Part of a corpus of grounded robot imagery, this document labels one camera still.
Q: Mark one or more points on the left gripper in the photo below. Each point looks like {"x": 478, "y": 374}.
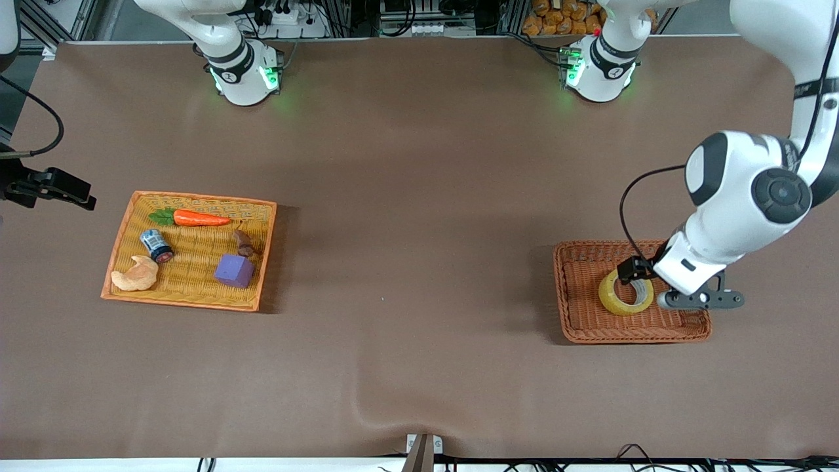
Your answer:
{"x": 653, "y": 263}

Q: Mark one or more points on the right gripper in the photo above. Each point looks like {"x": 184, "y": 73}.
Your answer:
{"x": 14, "y": 176}

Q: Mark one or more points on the yellow clear tape roll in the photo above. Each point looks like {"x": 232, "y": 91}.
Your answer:
{"x": 613, "y": 301}

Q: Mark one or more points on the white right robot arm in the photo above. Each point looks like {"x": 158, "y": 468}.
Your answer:
{"x": 239, "y": 72}

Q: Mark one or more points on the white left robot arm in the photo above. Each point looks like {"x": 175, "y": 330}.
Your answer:
{"x": 754, "y": 196}

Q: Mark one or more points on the brown wicker basket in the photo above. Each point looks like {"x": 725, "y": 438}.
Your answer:
{"x": 590, "y": 314}

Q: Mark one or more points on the small blue white can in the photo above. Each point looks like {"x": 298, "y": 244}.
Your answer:
{"x": 156, "y": 245}

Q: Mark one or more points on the toy croissant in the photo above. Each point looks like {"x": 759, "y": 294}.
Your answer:
{"x": 136, "y": 275}

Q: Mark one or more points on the orange toy carrot green leaves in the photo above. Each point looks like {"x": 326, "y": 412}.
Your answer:
{"x": 196, "y": 218}

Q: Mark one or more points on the yellow woven tray orange rim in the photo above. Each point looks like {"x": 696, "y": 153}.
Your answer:
{"x": 196, "y": 262}

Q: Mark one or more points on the purple foam cube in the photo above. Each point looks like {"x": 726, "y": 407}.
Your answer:
{"x": 234, "y": 271}

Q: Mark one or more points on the brown toy mushroom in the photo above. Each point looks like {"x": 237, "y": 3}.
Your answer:
{"x": 244, "y": 245}

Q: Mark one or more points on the brown table cloth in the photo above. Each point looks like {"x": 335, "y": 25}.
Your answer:
{"x": 419, "y": 367}

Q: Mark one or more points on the bag of orange bread rolls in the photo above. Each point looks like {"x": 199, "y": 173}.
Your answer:
{"x": 564, "y": 18}

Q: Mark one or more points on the white power strip with plugs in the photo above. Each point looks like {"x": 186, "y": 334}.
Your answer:
{"x": 295, "y": 19}

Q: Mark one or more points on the aluminium frame profile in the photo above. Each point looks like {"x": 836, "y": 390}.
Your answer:
{"x": 39, "y": 29}

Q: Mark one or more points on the metal camera mount clamp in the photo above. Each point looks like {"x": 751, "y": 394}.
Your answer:
{"x": 423, "y": 449}

